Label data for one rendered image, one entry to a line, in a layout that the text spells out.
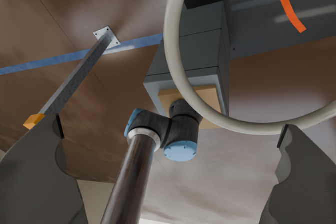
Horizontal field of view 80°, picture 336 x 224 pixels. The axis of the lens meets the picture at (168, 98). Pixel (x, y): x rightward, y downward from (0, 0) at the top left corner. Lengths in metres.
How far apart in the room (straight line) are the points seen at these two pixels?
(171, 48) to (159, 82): 0.66
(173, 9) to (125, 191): 0.53
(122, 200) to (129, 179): 0.07
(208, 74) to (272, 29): 0.95
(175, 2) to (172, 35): 0.06
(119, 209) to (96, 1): 1.67
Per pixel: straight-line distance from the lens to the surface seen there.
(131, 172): 0.73
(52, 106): 1.53
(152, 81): 1.07
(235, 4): 1.70
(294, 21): 1.83
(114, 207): 0.68
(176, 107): 1.03
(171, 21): 0.40
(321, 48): 2.04
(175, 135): 0.92
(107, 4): 1.95
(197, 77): 0.99
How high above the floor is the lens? 1.59
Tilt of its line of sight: 41 degrees down
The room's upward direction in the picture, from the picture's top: 164 degrees counter-clockwise
